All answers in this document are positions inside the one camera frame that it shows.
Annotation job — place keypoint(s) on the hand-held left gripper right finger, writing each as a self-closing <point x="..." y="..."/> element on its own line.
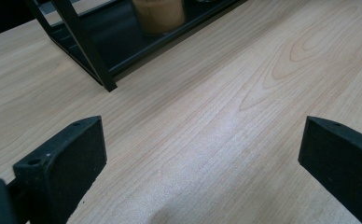
<point x="344" y="161"/>

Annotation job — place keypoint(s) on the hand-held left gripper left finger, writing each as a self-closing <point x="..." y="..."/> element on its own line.
<point x="61" y="168"/>

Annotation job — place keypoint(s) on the clear jar of brown powder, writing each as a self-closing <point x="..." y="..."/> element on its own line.
<point x="159" y="15"/>

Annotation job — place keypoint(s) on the black metal shelf rack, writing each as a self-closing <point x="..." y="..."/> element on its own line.
<point x="86" y="46"/>

